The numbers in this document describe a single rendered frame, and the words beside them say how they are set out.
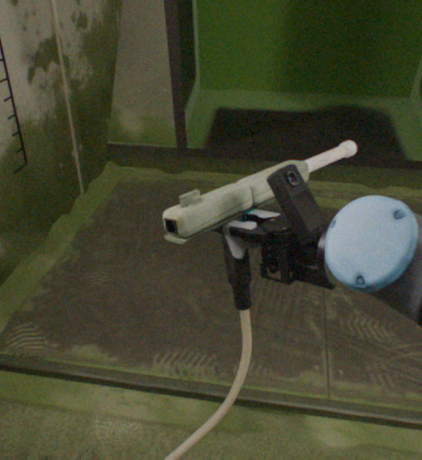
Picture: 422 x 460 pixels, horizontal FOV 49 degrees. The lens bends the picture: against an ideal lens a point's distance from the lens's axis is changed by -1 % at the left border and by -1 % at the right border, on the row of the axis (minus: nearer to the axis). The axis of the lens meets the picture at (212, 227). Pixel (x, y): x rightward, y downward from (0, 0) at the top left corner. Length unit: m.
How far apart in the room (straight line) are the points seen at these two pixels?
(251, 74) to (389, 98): 0.39
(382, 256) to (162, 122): 1.67
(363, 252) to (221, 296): 0.92
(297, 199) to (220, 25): 0.79
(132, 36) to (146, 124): 0.39
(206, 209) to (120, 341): 0.62
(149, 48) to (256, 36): 0.87
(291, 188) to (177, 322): 0.70
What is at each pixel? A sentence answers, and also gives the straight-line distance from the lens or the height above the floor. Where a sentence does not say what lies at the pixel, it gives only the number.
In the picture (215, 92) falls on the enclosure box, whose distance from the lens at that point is 1.41.
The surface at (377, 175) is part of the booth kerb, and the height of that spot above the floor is 0.10.
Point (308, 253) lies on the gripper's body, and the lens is 0.66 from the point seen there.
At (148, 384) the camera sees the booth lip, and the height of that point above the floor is 0.04.
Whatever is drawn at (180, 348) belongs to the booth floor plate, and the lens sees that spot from 1.19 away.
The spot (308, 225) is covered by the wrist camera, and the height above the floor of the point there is 0.57.
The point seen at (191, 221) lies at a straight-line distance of 0.66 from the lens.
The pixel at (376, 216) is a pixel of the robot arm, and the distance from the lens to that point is 0.44.
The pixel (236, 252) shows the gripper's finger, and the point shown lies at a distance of 0.73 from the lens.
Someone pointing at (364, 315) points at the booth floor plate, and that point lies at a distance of 1.33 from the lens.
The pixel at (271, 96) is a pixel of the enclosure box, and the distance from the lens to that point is 1.38.
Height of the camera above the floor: 0.90
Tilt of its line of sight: 32 degrees down
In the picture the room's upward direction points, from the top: straight up
